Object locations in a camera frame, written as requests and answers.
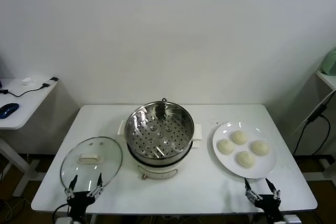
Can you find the blue computer mouse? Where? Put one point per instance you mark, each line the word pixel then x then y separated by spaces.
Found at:
pixel 9 109

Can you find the scattered brown crumbs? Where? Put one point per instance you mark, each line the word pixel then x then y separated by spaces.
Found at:
pixel 214 122

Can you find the white electric cooker base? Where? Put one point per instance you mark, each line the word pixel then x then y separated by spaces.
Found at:
pixel 157 172

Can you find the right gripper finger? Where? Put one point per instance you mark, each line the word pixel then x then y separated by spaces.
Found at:
pixel 273 190
pixel 250 191

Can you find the large white round plate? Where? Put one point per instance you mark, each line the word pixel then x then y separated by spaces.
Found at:
pixel 262 167

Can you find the mint green appliance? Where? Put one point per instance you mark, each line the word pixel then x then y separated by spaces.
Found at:
pixel 330 62

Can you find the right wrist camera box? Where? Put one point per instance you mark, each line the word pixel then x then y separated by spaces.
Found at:
pixel 292 219

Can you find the white side desk with appliance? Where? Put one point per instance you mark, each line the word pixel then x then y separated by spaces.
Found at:
pixel 328 81

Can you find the white flat device black end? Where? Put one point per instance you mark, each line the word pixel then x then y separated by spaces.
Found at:
pixel 50 81

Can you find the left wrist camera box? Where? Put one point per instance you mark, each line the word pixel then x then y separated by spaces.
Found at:
pixel 64 220

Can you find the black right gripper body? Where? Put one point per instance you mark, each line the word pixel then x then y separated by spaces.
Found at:
pixel 270 208

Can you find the white side desk with mouse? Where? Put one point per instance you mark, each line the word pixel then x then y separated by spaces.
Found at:
pixel 26 108

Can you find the small white object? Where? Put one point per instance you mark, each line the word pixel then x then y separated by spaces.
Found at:
pixel 27 80

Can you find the round glass pot lid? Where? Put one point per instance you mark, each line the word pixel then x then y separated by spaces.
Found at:
pixel 105 161

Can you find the dark monitor edge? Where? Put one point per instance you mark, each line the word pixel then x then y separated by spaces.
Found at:
pixel 0 75

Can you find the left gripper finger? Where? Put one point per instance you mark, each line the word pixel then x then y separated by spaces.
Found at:
pixel 71 187
pixel 97 186

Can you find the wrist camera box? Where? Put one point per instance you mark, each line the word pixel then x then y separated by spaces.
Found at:
pixel 292 219
pixel 64 220

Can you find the white steamed baozi bun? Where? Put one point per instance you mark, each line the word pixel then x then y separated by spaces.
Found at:
pixel 260 147
pixel 239 137
pixel 226 146
pixel 245 159

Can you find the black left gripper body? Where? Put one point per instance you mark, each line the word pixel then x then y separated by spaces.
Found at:
pixel 78 204

